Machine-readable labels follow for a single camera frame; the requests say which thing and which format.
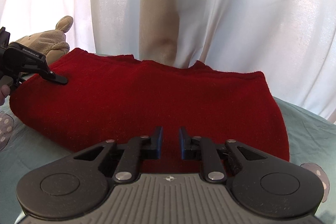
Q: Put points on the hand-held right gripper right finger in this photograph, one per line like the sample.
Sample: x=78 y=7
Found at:
x=183 y=142

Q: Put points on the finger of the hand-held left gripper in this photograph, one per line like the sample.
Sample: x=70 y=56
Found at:
x=56 y=77

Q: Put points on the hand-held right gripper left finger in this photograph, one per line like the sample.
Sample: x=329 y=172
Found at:
x=157 y=142

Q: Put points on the red knitted coat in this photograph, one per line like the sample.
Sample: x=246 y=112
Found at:
x=162 y=106

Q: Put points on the person's left hand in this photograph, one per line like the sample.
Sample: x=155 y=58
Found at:
x=3 y=94

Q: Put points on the beige plush mouse toy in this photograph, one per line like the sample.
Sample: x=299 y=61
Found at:
x=48 y=43

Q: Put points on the light blue mushroom print bedsheet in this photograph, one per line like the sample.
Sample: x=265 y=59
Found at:
x=304 y=132

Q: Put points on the white curtain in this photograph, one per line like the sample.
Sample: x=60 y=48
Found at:
x=210 y=8

